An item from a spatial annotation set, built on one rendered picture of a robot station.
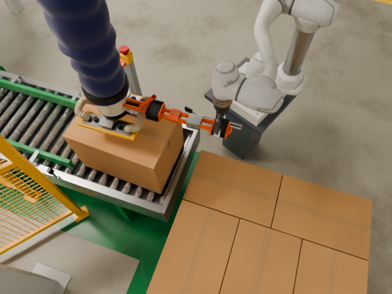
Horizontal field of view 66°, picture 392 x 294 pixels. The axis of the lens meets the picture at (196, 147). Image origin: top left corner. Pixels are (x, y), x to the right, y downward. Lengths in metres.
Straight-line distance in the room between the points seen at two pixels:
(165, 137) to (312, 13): 0.98
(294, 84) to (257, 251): 1.05
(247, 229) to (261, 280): 0.30
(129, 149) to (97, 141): 0.20
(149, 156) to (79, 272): 1.25
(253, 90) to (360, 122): 2.28
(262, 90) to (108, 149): 0.99
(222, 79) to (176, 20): 2.90
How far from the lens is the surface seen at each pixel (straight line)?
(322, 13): 1.53
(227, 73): 1.16
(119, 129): 1.68
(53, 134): 2.51
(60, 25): 1.25
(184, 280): 1.93
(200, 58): 3.53
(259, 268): 1.97
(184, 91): 3.21
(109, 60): 1.39
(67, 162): 2.22
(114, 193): 2.07
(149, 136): 1.80
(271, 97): 1.17
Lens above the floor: 2.46
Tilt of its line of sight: 61 degrees down
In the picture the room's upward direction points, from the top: 1 degrees counter-clockwise
